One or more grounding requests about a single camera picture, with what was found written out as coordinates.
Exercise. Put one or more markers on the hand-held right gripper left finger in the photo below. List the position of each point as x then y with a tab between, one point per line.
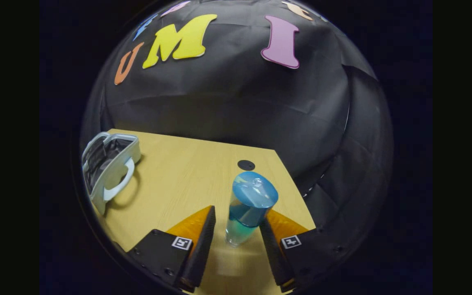
203	246

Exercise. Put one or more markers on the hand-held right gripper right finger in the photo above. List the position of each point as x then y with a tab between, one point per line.
271	250

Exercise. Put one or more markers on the clear blue capped bottle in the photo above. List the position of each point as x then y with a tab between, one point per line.
250	200

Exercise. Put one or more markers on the light blue suitcase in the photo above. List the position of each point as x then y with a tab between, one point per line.
115	172

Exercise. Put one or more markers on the black round table grommet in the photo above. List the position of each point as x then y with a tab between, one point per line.
246	165

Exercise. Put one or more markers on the black backdrop cloth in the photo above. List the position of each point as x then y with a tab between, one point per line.
236	102

